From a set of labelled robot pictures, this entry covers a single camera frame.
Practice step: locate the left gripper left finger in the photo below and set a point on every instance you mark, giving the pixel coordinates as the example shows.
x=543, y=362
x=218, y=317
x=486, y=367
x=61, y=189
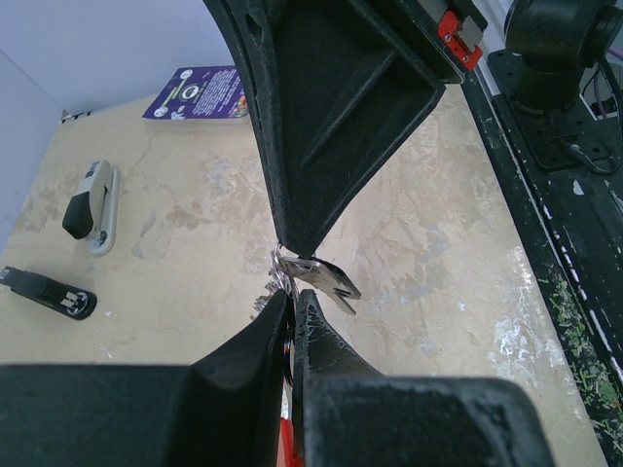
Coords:
x=223, y=410

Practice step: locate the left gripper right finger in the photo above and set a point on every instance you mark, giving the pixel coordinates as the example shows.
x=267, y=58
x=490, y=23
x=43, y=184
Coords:
x=347, y=413

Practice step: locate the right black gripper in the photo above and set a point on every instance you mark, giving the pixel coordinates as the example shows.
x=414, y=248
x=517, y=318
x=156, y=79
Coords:
x=335, y=87

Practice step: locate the key with black tag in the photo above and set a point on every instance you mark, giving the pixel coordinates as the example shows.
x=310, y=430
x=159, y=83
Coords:
x=326, y=277

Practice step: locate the purple card package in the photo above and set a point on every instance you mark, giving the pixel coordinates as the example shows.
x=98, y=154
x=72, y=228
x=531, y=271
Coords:
x=200, y=94

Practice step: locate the grey black stapler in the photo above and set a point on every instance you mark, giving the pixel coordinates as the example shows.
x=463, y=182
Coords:
x=91, y=214

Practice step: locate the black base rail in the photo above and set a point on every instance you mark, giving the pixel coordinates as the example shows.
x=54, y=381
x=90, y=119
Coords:
x=550, y=194

